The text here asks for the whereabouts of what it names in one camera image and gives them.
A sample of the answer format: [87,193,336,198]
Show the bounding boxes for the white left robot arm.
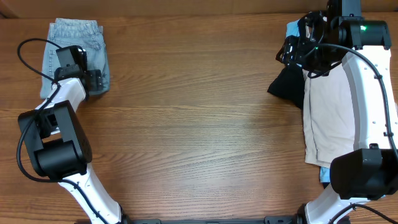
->
[17,45,130,223]

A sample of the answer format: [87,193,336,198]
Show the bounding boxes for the light blue denim shorts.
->
[40,18,110,99]

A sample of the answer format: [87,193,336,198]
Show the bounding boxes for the black garment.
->
[267,11,327,110]

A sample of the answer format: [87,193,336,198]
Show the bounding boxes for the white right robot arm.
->
[276,0,397,223]

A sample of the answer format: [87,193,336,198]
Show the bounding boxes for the beige shorts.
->
[302,23,398,169]

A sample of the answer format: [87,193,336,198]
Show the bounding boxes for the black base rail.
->
[121,215,305,224]

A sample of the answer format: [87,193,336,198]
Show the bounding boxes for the light blue garment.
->
[285,20,386,200]

